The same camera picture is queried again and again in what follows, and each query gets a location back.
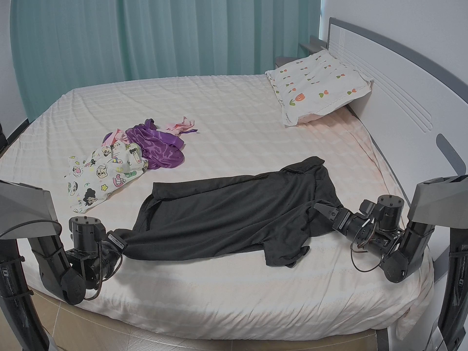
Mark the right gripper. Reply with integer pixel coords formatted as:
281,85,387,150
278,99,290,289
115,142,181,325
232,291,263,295
315,203,371,246

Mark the pink garment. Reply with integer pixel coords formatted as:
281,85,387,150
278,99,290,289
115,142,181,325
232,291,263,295
102,116,198,148

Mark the black T-shirt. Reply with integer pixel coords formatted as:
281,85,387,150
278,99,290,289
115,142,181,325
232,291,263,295
111,156,346,268

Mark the black cable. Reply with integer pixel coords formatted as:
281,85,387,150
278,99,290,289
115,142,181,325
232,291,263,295
85,244,124,301
349,240,384,273

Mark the purple garment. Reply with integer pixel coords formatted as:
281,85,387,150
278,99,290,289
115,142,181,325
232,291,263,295
102,118,200,170

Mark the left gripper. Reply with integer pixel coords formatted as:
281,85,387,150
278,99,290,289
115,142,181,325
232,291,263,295
96,231,128,275

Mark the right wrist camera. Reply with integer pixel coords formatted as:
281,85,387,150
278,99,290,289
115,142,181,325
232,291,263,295
358,200,378,219

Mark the bed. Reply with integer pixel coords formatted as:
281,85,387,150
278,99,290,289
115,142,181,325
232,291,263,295
0,17,468,351

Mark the white printed pillow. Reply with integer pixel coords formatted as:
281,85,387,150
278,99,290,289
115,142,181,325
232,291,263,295
265,49,374,126

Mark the white printed pyjama top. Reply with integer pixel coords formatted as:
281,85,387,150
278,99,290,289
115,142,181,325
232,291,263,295
66,143,148,214

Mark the blue-green curtain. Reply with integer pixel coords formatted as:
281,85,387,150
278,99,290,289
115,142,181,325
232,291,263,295
11,0,324,123

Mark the grey bedside table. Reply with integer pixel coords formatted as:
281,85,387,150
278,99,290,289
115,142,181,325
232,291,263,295
274,35,330,68

